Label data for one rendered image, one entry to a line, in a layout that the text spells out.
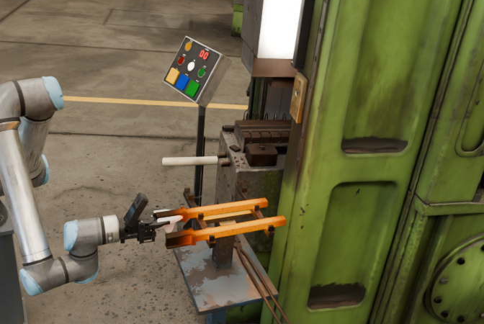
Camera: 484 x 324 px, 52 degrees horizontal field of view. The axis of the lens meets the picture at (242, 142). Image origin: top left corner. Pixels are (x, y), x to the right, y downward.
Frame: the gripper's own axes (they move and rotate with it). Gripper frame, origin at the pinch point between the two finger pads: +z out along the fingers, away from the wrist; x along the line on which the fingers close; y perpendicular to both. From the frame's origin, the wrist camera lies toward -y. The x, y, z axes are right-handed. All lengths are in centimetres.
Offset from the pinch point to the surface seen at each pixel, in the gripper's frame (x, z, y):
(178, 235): 13.4, -3.3, -1.8
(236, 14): -524, 227, 61
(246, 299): 19.4, 20.5, 26.5
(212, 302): 17.0, 8.8, 26.4
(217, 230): 12.8, 9.9, -0.8
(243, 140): -41, 40, -3
